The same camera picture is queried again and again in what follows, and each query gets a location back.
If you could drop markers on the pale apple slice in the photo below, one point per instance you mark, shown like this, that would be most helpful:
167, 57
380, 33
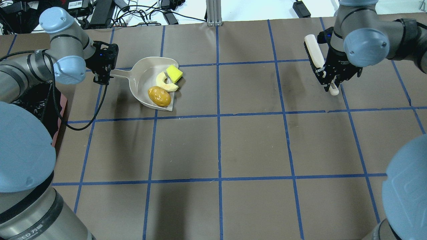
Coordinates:
161, 82

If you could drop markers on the beige plastic dustpan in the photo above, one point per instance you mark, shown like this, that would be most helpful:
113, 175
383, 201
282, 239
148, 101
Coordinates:
143, 75

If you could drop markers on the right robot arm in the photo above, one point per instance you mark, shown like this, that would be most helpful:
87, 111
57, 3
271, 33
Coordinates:
359, 39

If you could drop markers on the aluminium frame post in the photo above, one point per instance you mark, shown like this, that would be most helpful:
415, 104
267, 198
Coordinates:
213, 13

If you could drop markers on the pink bin with black bag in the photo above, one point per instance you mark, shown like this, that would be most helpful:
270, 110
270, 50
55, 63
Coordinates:
43, 102

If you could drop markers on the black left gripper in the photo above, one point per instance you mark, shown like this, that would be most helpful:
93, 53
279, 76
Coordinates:
101, 63

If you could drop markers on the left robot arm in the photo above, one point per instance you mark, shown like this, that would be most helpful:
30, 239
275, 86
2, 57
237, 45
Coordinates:
31, 114

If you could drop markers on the beige hand brush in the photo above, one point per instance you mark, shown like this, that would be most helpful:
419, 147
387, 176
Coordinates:
315, 56

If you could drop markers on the black power brick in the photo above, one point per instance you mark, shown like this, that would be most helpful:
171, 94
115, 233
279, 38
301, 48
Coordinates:
102, 14

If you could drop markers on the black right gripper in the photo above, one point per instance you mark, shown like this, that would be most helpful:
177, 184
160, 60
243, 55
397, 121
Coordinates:
340, 65

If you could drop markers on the black power adapter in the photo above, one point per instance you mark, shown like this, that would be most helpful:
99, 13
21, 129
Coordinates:
300, 9

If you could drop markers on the brown potato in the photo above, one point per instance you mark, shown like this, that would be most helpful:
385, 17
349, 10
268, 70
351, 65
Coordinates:
159, 96

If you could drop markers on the yellow sponge piece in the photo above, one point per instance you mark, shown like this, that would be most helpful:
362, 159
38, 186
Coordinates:
174, 73

